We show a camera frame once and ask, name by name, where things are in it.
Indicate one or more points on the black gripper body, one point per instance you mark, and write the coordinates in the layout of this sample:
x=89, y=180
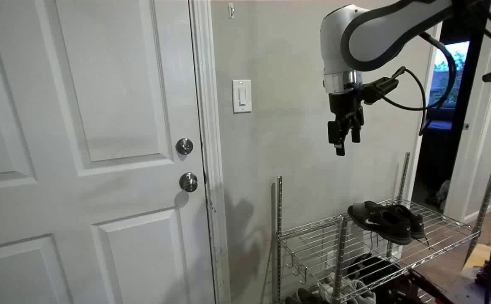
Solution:
x=346, y=106

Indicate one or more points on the white wall light switch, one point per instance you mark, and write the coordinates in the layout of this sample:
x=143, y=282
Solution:
x=241, y=94

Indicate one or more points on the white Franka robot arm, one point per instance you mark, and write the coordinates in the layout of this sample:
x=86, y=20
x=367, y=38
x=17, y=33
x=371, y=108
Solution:
x=379, y=30

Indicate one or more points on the dark robot base platform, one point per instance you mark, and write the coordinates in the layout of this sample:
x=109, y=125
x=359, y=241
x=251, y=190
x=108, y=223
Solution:
x=469, y=288

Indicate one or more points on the black shoe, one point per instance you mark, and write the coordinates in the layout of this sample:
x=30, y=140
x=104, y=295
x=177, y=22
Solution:
x=410, y=216
x=381, y=223

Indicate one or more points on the bright window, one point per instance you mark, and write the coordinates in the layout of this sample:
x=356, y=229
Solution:
x=447, y=77

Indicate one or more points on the white doorway trim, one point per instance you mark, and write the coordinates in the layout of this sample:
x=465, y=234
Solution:
x=474, y=140

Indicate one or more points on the black item under shelf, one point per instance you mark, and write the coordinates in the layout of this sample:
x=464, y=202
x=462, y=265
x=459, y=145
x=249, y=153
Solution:
x=371, y=268

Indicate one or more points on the silver deadbolt lock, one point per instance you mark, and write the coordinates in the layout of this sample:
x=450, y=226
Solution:
x=184, y=145

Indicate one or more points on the silver round door knob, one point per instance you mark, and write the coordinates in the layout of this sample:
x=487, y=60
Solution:
x=187, y=180

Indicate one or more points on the light wooden board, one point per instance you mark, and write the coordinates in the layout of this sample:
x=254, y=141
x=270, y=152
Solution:
x=482, y=253

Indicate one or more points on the white panel door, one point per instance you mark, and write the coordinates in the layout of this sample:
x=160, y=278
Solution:
x=59, y=168

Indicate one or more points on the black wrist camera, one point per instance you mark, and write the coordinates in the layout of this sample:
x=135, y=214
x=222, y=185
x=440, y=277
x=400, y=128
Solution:
x=379, y=87

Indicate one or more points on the white door frame trim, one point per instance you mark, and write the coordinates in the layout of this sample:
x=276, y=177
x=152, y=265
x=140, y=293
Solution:
x=212, y=111

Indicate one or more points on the small wall hook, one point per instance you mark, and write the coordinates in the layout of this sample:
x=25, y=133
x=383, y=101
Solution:
x=231, y=10

